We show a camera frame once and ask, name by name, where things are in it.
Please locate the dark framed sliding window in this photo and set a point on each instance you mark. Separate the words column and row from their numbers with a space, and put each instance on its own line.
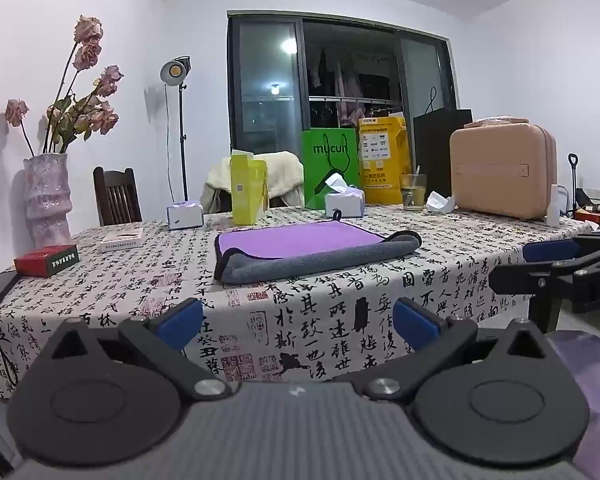
column 265, row 80

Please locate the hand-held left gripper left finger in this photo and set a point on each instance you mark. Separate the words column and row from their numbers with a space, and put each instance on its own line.
column 182, row 320

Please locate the white bottle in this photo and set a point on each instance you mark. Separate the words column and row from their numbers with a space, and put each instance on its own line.
column 553, row 207

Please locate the dried pink roses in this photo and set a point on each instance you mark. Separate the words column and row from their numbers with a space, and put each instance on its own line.
column 87, row 55

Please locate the yellow-green carton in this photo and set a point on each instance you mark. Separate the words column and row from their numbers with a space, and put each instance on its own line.
column 246, row 190

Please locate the calligraphy printed tablecloth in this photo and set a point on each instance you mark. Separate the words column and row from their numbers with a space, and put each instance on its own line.
column 130, row 280

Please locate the pink speckled vase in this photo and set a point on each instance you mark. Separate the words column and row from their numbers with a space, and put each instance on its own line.
column 47, row 200

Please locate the purple and grey towel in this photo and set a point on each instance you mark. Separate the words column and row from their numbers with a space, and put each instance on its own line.
column 290, row 240

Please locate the crumpled white tissue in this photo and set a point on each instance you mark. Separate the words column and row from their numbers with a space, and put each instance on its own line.
column 440, row 202

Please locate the flat white box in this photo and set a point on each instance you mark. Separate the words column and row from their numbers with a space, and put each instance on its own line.
column 122, row 241

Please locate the dark wooden chair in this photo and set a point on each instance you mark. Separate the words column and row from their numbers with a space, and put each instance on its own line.
column 117, row 195

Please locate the person's purple clothing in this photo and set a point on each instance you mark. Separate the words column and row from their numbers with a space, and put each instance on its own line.
column 587, row 362

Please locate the hanging clothes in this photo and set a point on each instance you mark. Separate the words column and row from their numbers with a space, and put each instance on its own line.
column 347, row 85

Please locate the pink hard case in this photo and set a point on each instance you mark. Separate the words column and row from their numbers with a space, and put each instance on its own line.
column 500, row 170

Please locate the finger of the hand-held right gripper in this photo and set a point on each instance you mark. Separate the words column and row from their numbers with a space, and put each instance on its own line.
column 550, row 250
column 525, row 276

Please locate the glass cup with straw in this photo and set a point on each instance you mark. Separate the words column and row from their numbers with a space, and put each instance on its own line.
column 412, row 195

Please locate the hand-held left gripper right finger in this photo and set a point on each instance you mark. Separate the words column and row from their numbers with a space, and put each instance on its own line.
column 416, row 324

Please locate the black box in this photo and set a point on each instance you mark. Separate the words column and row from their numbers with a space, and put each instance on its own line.
column 432, row 150

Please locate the red box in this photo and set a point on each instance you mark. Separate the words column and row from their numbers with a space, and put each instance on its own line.
column 47, row 260

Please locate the green paper bag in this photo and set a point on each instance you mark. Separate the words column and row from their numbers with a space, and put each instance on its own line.
column 330, row 160

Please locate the chair with cream blanket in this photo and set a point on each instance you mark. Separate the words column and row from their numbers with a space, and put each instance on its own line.
column 285, row 175

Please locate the studio light on stand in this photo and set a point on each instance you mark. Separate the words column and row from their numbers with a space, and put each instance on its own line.
column 175, row 71

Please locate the small white tissue box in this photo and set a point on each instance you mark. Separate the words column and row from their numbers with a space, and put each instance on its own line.
column 184, row 216

